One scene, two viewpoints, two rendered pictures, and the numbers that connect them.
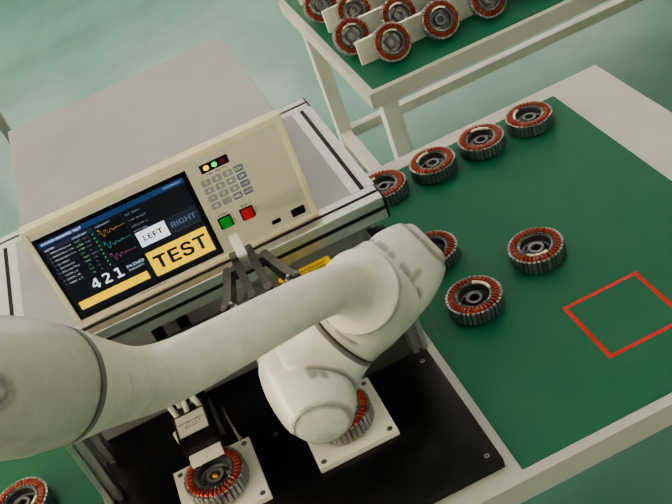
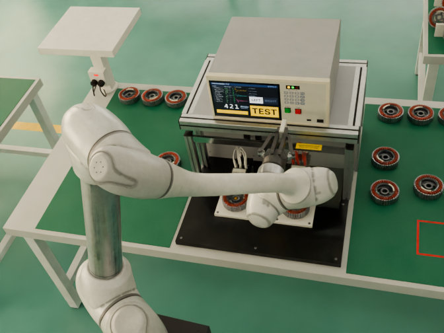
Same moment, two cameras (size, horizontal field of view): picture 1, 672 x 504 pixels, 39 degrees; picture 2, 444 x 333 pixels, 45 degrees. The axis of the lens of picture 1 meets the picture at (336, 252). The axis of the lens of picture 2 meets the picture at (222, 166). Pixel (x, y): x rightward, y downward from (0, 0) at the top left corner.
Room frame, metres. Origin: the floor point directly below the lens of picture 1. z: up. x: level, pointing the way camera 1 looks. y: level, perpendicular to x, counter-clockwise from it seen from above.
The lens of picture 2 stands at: (-0.10, -0.33, 2.47)
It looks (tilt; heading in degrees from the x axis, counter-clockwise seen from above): 46 degrees down; 29
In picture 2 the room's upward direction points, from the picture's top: 11 degrees counter-clockwise
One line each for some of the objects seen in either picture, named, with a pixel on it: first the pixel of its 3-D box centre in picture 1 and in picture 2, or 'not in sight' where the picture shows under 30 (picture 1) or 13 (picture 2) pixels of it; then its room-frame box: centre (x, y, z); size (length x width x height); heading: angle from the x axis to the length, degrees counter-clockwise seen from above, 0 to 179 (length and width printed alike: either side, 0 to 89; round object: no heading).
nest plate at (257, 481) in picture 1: (221, 485); (236, 203); (1.15, 0.34, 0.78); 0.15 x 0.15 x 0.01; 7
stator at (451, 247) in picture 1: (432, 252); (385, 158); (1.55, -0.19, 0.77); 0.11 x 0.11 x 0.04
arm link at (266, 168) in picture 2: not in sight; (270, 176); (0.98, 0.11, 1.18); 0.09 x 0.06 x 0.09; 97
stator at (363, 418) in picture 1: (341, 414); (295, 205); (1.18, 0.10, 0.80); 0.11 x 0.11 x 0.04
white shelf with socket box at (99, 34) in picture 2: not in sight; (104, 67); (1.63, 1.19, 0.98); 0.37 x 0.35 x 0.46; 97
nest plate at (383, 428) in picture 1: (345, 423); (295, 209); (1.18, 0.10, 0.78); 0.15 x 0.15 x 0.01; 7
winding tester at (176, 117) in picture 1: (155, 171); (277, 68); (1.48, 0.24, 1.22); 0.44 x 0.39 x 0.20; 97
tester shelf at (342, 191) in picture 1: (177, 229); (275, 94); (1.48, 0.26, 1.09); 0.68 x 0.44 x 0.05; 97
